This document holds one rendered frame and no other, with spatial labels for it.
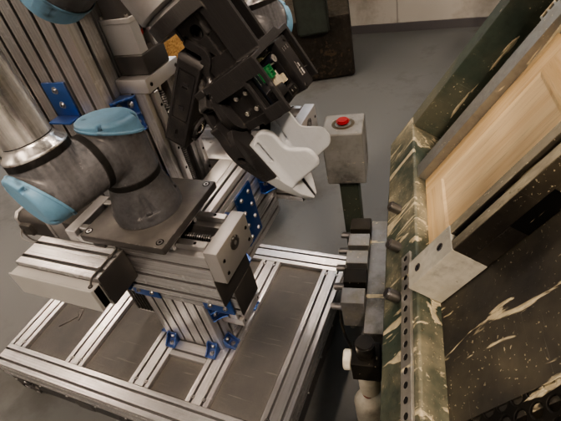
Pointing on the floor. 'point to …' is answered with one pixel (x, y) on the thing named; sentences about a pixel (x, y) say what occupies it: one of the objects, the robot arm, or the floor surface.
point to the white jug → (367, 407)
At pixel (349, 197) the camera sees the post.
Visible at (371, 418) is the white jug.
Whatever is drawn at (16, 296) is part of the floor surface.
